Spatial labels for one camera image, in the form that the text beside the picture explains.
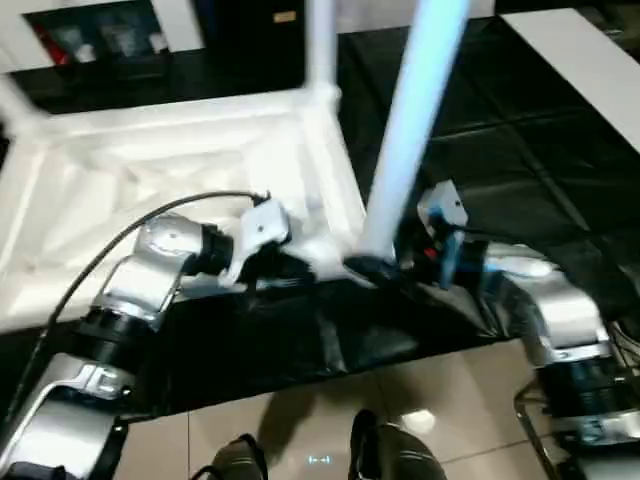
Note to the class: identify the white plastic table leg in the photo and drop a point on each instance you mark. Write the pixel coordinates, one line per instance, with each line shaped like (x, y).
(415, 110)
(322, 45)
(18, 110)

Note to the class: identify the white plastic table top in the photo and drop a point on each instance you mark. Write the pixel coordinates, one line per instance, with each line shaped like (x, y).
(150, 160)

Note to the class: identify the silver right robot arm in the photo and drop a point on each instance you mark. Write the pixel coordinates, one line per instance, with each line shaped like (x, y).
(550, 300)

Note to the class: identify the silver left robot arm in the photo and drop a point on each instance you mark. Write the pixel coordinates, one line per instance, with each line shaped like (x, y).
(130, 290)

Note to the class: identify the black work mat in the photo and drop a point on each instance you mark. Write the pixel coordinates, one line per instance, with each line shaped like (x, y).
(520, 150)

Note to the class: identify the dark right robot foot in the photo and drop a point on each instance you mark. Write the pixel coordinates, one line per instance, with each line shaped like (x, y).
(395, 452)

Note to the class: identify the black cabinet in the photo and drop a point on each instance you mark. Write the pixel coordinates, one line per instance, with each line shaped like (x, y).
(250, 35)

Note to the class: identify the small yellow label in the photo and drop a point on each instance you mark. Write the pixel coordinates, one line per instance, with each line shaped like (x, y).
(284, 16)

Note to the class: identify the white flat sheet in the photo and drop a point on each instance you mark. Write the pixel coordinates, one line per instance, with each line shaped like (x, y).
(580, 65)

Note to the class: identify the small bottles on shelf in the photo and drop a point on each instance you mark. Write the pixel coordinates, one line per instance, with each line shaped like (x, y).
(95, 40)

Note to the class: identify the white cabinet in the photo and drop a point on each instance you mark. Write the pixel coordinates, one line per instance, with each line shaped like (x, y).
(30, 25)

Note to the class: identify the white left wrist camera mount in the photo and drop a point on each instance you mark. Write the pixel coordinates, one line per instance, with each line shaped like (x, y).
(258, 232)

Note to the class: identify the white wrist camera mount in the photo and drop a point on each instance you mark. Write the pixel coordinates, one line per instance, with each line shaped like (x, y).
(440, 215)
(258, 232)

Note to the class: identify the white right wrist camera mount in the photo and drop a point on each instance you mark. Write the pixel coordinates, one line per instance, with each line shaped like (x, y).
(440, 215)

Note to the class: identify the chrome tube frame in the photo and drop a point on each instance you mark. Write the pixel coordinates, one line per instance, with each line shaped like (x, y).
(530, 430)

